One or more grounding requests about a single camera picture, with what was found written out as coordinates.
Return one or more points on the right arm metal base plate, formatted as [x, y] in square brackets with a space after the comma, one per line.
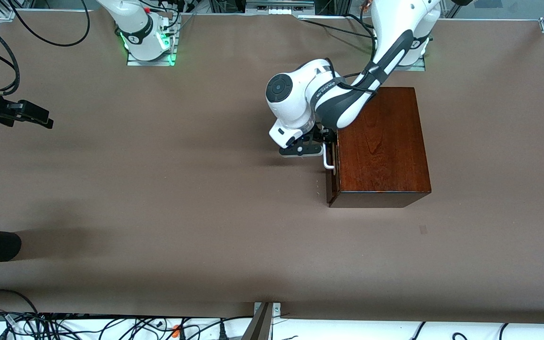
[151, 61]

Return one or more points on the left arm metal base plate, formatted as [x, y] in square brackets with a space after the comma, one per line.
[418, 67]

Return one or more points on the brown table cover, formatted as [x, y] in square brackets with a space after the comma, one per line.
[206, 236]

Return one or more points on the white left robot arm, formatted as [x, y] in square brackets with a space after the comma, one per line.
[295, 108]

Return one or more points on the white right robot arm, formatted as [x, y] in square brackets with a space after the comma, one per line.
[137, 42]

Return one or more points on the small orange object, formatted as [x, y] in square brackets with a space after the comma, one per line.
[365, 5]

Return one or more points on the orange connector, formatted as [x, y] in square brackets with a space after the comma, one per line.
[175, 330]

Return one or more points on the metal mounting bracket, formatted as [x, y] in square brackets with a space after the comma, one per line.
[276, 309]

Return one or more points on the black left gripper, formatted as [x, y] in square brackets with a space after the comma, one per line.
[327, 135]

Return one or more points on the dark wooden drawer cabinet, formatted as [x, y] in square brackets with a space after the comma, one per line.
[385, 156]

